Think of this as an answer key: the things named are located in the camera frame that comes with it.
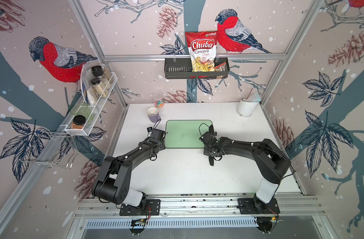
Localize green cutting board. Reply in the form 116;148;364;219
165;120;212;149

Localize chrome wire wall rack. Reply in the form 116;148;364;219
18;132;79;169

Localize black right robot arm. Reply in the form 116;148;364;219
199;125;291;214

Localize green glass bowl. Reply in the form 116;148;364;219
70;102;94;122

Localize red Chuba cassava chips bag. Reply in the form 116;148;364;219
185;31;217;72

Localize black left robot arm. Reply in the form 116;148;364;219
91;127;166;212

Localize short jar with black lid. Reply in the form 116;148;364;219
70;115;86;129

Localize black-lid spice jar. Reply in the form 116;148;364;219
91;78;108;98
91;65;111;90

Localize black-lid spice jar rear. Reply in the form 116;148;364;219
91;65;111;90

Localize clear cup with candies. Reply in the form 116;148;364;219
151;92;165;108

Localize white utensil holder cup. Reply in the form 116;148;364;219
237;93;261;118

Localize purple mug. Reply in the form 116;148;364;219
147;107;161;123

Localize black wire wall basket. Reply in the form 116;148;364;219
164;57;229;79

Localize black-lid spice jar front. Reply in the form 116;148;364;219
91;78;108;98

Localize clear acrylic wall shelf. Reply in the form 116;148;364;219
65;60;118;136

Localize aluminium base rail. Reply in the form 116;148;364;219
74;193;325;219

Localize small dark snack packet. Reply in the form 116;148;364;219
215;62;227;79

